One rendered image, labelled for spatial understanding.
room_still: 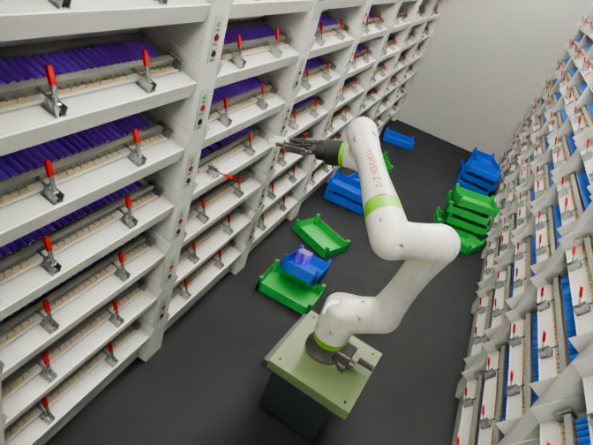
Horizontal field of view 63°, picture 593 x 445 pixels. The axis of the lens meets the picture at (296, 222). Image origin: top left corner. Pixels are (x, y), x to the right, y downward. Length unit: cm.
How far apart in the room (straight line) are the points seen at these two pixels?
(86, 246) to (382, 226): 79
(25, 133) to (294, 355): 117
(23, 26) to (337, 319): 120
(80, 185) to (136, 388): 100
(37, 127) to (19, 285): 39
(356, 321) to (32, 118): 113
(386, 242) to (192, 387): 102
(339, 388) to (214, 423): 49
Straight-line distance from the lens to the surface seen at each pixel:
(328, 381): 176
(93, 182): 122
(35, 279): 125
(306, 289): 257
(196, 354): 211
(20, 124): 100
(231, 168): 183
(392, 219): 139
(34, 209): 112
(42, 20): 95
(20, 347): 138
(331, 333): 169
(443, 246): 145
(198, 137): 149
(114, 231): 140
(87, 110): 109
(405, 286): 159
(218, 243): 209
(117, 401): 196
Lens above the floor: 161
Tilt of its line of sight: 32 degrees down
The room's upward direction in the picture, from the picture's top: 20 degrees clockwise
